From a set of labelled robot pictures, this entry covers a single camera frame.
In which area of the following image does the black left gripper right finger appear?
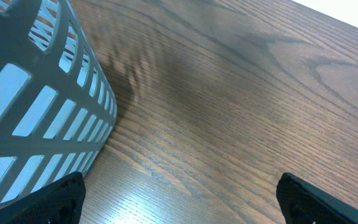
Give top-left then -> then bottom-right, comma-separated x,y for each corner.
276,172 -> 358,224

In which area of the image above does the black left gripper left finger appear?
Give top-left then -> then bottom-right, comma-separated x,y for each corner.
0,172 -> 86,223

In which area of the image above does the grey plastic mesh basket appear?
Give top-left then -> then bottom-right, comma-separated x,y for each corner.
0,0 -> 117,209

